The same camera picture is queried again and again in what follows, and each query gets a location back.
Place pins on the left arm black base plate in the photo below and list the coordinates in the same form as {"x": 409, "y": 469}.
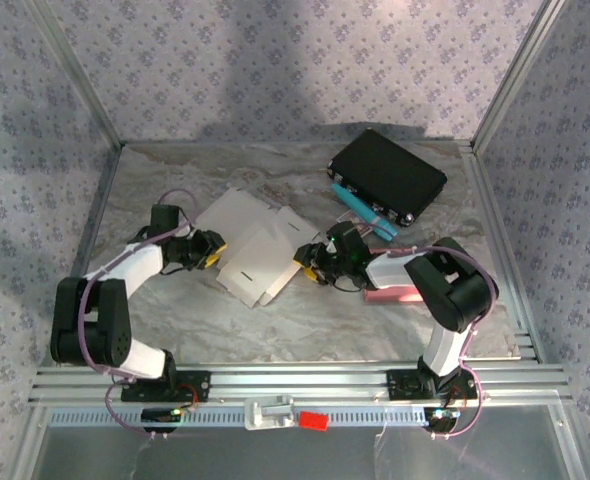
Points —
{"x": 200, "y": 385}

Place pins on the black hard case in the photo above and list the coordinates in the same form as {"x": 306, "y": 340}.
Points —
{"x": 390, "y": 170}

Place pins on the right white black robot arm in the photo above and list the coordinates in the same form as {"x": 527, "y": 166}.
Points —
{"x": 450, "y": 295}

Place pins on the red plastic block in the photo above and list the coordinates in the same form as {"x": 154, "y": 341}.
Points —
{"x": 314, "y": 420}

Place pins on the plain white paper box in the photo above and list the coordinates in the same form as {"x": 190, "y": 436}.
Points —
{"x": 255, "y": 250}

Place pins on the white plastic bracket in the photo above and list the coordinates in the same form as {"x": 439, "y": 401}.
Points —
{"x": 270, "y": 412}

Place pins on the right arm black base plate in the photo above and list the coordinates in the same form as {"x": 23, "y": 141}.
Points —
{"x": 400, "y": 385}

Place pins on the aluminium table edge rail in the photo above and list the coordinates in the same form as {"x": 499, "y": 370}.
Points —
{"x": 475, "y": 162}
{"x": 91, "y": 225}

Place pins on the pink and white paper box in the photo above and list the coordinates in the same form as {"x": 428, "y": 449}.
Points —
{"x": 390, "y": 296}

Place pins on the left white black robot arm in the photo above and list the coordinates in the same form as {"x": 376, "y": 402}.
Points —
{"x": 135, "y": 265}

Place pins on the wide aluminium frame rail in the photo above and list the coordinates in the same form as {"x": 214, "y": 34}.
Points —
{"x": 300, "y": 380}

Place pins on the grey metal sheet panel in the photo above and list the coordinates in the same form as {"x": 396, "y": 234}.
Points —
{"x": 295, "y": 455}

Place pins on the aluminium frame post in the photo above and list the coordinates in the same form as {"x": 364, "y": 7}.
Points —
{"x": 517, "y": 70}
{"x": 77, "y": 70}

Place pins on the teal pen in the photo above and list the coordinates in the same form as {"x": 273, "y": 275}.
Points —
{"x": 360, "y": 210}

